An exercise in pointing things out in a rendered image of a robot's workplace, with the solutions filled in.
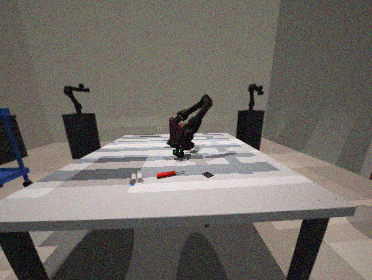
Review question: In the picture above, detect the red-handled screwdriver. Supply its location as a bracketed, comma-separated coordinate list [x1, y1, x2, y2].
[157, 170, 186, 178]

